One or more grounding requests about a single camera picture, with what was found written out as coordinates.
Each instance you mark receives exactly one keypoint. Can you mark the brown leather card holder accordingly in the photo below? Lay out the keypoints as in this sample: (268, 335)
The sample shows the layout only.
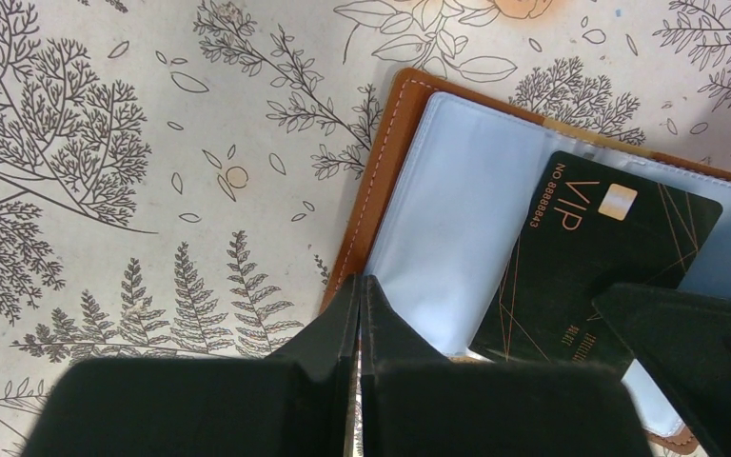
(444, 198)

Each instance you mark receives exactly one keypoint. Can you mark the floral table mat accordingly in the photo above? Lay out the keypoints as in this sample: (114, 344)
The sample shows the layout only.
(180, 178)

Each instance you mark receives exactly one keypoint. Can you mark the black VIP credit card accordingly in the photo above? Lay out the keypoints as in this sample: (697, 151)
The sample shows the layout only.
(588, 226)

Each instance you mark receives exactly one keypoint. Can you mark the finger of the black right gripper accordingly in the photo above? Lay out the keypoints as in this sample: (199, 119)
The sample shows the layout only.
(683, 341)

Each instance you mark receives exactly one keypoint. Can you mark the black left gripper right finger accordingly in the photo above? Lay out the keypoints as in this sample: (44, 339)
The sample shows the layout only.
(394, 356)

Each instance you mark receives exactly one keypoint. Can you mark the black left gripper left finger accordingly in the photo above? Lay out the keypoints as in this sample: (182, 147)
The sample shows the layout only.
(322, 360)

